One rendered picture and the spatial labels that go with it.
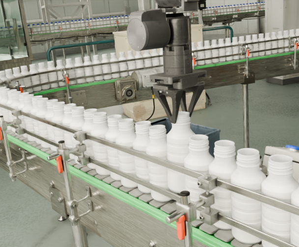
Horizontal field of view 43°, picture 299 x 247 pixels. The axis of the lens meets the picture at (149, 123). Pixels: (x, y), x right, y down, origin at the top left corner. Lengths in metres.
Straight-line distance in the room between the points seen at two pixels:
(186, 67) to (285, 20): 6.13
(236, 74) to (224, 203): 2.32
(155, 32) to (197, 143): 0.22
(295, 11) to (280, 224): 6.40
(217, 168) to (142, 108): 4.48
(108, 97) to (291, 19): 4.81
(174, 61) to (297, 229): 0.36
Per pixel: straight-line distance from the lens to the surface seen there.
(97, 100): 2.57
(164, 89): 0.74
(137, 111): 5.14
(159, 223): 0.85
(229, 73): 2.96
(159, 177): 0.84
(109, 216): 1.03
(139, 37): 0.69
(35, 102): 1.36
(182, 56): 0.74
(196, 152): 0.73
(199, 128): 1.57
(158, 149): 0.82
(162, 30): 0.70
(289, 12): 6.89
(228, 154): 0.70
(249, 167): 0.66
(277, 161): 0.67
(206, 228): 0.77
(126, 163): 0.92
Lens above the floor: 1.41
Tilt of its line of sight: 16 degrees down
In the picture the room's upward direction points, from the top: 5 degrees counter-clockwise
